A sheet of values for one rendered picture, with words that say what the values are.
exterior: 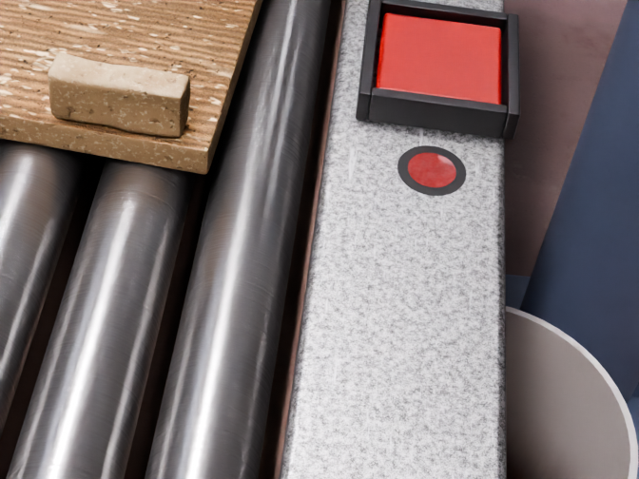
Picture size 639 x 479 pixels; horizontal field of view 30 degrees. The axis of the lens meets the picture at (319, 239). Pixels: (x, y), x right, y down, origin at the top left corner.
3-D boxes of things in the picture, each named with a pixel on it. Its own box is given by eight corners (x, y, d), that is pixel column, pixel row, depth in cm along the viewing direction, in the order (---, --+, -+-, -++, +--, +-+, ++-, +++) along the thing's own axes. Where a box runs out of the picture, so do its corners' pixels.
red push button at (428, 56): (496, 47, 61) (502, 26, 60) (496, 127, 57) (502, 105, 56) (380, 31, 61) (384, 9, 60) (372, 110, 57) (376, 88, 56)
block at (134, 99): (191, 118, 53) (191, 69, 51) (181, 145, 51) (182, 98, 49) (61, 95, 53) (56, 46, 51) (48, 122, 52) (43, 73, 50)
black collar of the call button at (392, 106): (512, 40, 62) (519, 13, 60) (513, 141, 57) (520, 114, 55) (366, 20, 62) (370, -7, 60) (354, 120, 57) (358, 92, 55)
